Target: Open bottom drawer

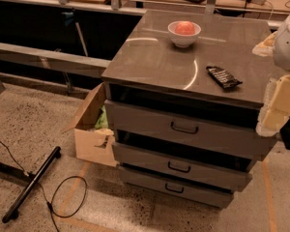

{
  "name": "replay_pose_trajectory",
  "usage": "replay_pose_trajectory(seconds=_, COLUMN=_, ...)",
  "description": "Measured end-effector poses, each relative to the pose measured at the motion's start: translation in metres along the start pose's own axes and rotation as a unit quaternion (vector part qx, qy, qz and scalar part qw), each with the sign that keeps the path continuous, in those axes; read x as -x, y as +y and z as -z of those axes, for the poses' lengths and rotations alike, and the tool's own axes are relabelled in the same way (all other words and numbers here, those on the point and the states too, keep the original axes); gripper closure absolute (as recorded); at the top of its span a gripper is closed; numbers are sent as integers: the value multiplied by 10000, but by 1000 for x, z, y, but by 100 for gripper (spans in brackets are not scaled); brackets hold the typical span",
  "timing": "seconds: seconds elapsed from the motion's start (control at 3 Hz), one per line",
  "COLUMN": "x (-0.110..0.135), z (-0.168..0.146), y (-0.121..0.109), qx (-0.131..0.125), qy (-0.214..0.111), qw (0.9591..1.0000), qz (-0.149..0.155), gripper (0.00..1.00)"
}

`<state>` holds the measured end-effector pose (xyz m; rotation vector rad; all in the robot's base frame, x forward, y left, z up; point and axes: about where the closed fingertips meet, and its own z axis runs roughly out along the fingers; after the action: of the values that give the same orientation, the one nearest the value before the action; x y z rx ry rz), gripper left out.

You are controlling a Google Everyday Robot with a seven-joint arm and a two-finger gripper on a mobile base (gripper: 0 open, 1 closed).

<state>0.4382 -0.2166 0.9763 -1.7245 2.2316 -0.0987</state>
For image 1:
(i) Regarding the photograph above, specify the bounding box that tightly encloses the grey middle drawer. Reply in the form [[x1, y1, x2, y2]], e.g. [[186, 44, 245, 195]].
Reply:
[[112, 142, 252, 191]]

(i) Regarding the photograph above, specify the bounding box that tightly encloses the cardboard box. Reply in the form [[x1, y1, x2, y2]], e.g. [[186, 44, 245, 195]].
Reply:
[[63, 84, 117, 166]]

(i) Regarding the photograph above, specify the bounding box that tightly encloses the grey drawer cabinet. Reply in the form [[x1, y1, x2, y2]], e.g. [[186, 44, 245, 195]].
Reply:
[[101, 9, 290, 166]]

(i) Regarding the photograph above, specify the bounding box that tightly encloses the grey drawer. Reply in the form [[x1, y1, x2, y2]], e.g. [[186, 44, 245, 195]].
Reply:
[[104, 100, 276, 160], [119, 166, 233, 209], [112, 142, 252, 191]]

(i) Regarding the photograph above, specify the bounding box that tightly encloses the black stand leg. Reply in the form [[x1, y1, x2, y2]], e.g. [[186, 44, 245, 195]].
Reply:
[[2, 146, 61, 223]]

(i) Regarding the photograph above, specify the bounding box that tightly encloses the red apple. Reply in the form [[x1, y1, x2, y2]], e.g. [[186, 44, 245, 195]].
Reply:
[[175, 21, 195, 35]]

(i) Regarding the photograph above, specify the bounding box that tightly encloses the grey top drawer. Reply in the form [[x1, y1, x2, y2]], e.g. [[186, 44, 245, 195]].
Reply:
[[104, 100, 276, 160]]

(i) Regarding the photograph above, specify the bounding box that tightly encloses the black floor cable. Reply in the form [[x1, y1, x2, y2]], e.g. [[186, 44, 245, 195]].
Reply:
[[0, 133, 88, 232]]

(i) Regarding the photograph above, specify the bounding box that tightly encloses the grey bottom drawer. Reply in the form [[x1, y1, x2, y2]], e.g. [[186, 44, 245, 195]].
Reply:
[[119, 166, 233, 209]]

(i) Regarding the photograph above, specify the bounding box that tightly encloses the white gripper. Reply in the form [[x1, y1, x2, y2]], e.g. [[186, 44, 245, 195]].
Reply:
[[252, 15, 290, 137]]

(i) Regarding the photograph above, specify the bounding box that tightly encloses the green bag in box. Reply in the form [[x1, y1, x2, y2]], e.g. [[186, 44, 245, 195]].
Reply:
[[95, 105, 108, 130]]

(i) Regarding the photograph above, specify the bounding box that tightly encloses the grey metal rail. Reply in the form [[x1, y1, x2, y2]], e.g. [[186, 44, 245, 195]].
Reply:
[[0, 43, 110, 78]]

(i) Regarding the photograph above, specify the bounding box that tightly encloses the white bowl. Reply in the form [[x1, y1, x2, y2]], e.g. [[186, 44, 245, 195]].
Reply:
[[168, 21, 201, 47]]

